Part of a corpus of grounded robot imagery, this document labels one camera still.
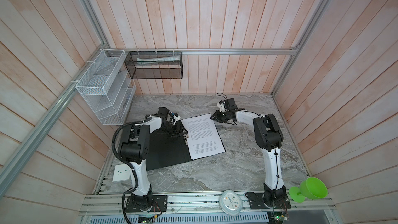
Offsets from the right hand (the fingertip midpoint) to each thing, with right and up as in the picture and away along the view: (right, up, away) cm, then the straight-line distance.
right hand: (211, 117), depth 105 cm
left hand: (-18, -10, -11) cm, 24 cm away
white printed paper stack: (-6, -12, -9) cm, 16 cm away
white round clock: (+6, -38, -34) cm, 52 cm away
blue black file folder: (-28, -18, -18) cm, 37 cm away
